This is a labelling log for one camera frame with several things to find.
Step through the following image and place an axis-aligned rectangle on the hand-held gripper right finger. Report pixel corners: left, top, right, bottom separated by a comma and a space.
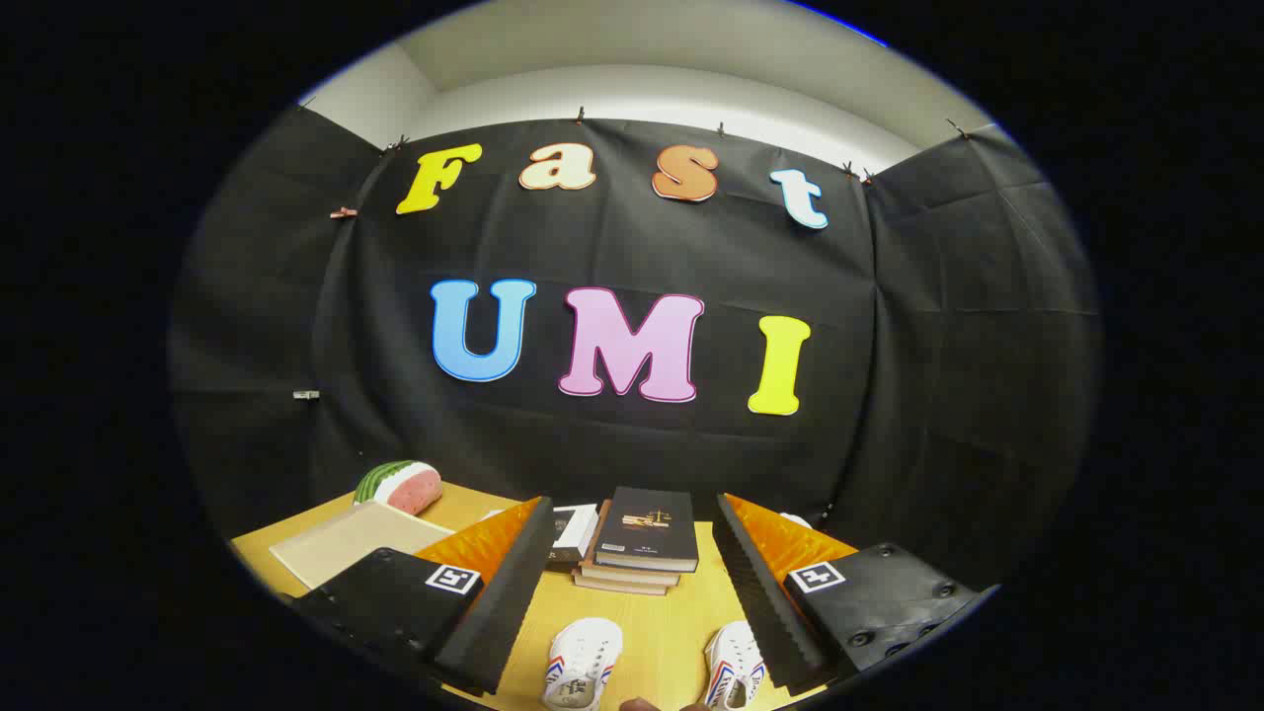
713, 493, 994, 693

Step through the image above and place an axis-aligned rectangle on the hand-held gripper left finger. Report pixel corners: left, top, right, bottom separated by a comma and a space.
294, 497, 557, 696

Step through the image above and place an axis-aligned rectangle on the white striped canvas shoe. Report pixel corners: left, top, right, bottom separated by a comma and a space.
702, 620, 768, 711
541, 617, 624, 711

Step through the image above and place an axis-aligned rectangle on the beige fabric storage box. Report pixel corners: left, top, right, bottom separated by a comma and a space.
269, 499, 456, 592

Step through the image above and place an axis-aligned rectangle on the grey and white paperback book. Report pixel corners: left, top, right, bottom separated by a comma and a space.
481, 503, 601, 565

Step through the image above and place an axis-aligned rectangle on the brown cover book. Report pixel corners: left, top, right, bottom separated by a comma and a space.
572, 565, 674, 596
580, 499, 684, 588

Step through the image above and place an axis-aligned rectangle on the black cover book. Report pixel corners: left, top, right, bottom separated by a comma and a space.
593, 486, 701, 575

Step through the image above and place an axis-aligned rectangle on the watermelon slice plush toy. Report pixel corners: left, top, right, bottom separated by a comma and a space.
354, 459, 443, 516

